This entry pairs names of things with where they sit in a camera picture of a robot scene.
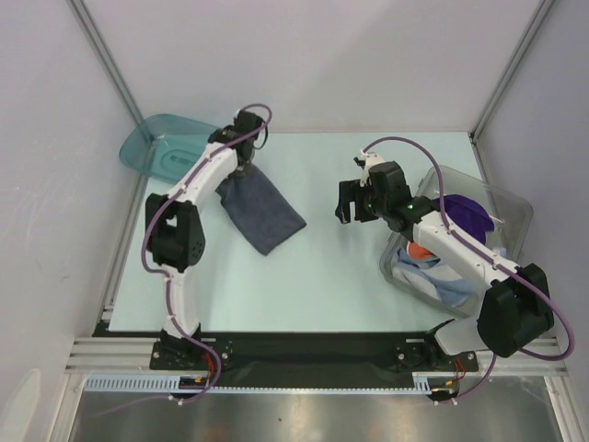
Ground light blue towel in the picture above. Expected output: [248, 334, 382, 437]
[390, 247, 476, 308]

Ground orange towel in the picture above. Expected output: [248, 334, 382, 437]
[407, 242, 436, 261]

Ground clear plastic bin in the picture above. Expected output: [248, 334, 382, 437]
[379, 166, 533, 318]

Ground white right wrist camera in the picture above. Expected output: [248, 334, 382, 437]
[353, 153, 385, 187]

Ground aluminium rail frame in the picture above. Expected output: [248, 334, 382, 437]
[51, 333, 583, 441]

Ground grey slotted cable duct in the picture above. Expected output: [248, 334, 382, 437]
[84, 374, 456, 395]

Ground right aluminium corner post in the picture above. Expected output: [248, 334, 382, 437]
[469, 0, 558, 139]

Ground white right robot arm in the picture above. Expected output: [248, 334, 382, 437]
[335, 156, 555, 370]

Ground aluminium corner post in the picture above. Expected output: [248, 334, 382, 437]
[66, 0, 144, 125]
[469, 0, 558, 139]

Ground teal plastic bin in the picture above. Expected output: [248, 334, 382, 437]
[119, 114, 217, 184]

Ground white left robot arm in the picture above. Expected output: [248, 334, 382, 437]
[141, 103, 272, 368]

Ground dark grey-blue towel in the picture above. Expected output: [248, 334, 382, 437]
[216, 166, 306, 256]

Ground purple towel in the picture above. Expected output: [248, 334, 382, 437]
[444, 194, 494, 245]

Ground left aluminium corner post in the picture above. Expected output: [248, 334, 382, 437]
[66, 0, 144, 125]

